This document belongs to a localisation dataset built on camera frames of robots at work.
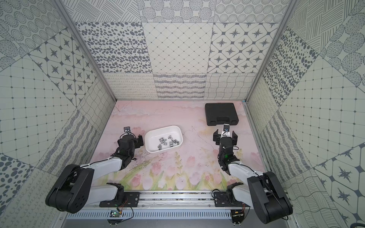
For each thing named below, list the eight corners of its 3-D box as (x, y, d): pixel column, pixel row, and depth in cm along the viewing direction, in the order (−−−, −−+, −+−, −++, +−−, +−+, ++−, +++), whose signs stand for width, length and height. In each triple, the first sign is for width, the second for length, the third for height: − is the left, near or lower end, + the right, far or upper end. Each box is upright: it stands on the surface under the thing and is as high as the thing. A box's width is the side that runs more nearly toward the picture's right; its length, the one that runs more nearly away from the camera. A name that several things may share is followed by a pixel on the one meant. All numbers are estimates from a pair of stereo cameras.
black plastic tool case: (207, 126, 106) (207, 122, 102) (204, 106, 120) (205, 101, 115) (237, 126, 106) (239, 122, 102) (231, 106, 120) (233, 101, 115)
